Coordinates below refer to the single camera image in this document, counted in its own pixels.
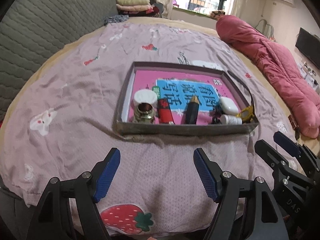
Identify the small white pill bottle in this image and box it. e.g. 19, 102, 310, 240
220, 114, 242, 125

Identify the white earbuds case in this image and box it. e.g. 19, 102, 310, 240
219, 96, 239, 116

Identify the small black clip object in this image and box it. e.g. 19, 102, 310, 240
212, 106, 223, 125

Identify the black gold cigarette box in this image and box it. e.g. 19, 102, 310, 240
184, 95, 200, 125

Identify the red black lighter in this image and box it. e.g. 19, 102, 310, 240
157, 98, 175, 125

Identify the brass-rimmed glass jar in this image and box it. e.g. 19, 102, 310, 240
133, 103, 156, 124

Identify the white child-proof cap bottle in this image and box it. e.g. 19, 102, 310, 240
133, 89, 158, 107

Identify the rolled red quilt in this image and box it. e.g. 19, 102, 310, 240
216, 15, 319, 139

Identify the pink blue children's book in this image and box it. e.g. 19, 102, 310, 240
124, 69, 236, 125

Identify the pink strawberry print bedsheet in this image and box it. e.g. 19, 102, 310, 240
1, 22, 295, 238

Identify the shallow grey cardboard box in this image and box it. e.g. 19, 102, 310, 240
114, 62, 259, 137

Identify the stack of folded blankets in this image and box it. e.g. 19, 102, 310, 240
116, 0, 164, 18

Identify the grey quilted headboard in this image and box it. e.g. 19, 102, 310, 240
1, 0, 118, 118

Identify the black wall television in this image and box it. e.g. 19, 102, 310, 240
296, 28, 320, 69

